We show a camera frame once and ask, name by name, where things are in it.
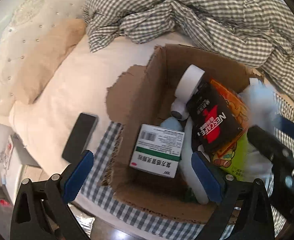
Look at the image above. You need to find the beige tufted headboard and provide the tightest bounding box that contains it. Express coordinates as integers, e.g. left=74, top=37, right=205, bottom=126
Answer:
left=0, top=0, right=86, bottom=117

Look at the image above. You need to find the green wet wipes pack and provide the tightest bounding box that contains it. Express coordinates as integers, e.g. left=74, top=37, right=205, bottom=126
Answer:
left=211, top=132, right=249, bottom=181

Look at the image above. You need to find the light blue earbuds case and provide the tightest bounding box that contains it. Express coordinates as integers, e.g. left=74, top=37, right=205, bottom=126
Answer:
left=160, top=116, right=184, bottom=132

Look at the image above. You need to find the cardboard box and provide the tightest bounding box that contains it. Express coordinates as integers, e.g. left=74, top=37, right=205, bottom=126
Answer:
left=103, top=44, right=255, bottom=224

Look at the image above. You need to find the green white carton box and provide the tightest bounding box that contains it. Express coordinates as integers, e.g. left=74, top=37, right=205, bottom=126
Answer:
left=130, top=124, right=185, bottom=178

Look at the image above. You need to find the black smartphone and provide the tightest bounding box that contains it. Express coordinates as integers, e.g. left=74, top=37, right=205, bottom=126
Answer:
left=62, top=113, right=98, bottom=164

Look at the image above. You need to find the gingham bed sheet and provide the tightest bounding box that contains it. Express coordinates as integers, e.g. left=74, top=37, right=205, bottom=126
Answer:
left=79, top=89, right=294, bottom=240

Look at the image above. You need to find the blue pocket tissue pack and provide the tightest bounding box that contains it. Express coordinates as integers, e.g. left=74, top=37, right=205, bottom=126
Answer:
left=238, top=77, right=278, bottom=133

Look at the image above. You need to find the white tape roll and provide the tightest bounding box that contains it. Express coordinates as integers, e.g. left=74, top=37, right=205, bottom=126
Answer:
left=174, top=64, right=205, bottom=103

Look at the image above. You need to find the white curved tube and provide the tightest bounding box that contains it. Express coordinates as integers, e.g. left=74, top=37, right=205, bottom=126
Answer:
left=180, top=117, right=210, bottom=205

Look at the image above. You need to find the black Nescafe box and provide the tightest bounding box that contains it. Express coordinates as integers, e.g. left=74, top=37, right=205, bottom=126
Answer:
left=186, top=82, right=242, bottom=154

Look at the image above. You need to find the gingham duvet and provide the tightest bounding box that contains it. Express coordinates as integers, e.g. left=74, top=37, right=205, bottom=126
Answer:
left=83, top=0, right=294, bottom=95

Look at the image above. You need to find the orange red snack packet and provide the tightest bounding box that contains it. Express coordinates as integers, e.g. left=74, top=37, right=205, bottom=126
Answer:
left=210, top=79, right=249, bottom=157

